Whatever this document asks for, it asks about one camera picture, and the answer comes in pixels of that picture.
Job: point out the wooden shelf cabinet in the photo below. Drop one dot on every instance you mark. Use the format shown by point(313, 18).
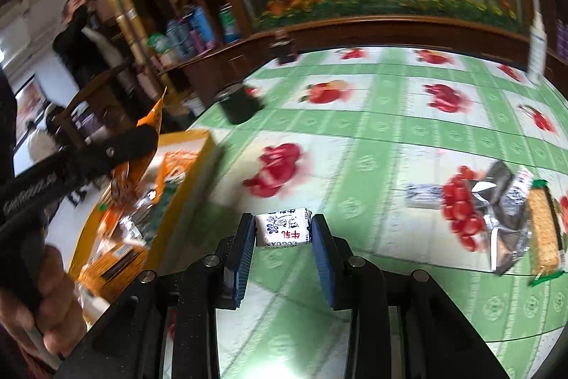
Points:
point(222, 68)

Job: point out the pink bottle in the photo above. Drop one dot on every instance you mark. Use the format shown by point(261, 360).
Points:
point(196, 42)

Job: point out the white bin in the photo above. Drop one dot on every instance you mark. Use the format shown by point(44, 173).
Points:
point(195, 106)

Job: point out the green plastic bag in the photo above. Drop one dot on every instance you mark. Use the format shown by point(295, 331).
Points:
point(159, 44)

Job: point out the yellow cardboard tray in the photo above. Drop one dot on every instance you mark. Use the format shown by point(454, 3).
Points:
point(195, 192)

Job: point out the long orange snack packet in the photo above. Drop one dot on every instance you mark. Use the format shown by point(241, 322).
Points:
point(115, 263)

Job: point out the small black jar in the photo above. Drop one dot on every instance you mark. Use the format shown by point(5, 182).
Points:
point(284, 49)

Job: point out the white spray bottle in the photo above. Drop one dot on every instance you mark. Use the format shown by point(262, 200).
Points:
point(537, 50)

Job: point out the black round container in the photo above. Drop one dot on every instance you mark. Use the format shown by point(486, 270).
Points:
point(237, 106)

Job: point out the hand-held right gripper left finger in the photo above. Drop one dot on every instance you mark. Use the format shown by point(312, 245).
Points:
point(242, 263)

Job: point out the person's left hand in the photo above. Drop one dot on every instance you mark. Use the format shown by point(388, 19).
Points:
point(49, 299)

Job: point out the silver foil packet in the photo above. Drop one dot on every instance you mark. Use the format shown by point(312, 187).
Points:
point(506, 223)

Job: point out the dark green snack packet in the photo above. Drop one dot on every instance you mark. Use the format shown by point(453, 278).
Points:
point(164, 206)

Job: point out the carved wooden chair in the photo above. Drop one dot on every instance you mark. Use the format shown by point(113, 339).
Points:
point(102, 81)

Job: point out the green cracker packet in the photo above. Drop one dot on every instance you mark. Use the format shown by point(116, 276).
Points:
point(543, 228)

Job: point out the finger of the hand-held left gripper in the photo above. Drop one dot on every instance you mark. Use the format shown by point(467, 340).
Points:
point(133, 143)

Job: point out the white milk candy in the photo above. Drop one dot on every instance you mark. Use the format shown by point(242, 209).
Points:
point(284, 228)

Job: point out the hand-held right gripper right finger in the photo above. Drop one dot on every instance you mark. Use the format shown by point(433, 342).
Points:
point(326, 263)

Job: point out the grey kettle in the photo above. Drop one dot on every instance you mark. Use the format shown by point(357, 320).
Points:
point(178, 39)

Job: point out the blue thermos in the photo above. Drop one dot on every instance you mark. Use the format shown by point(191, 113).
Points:
point(203, 28)

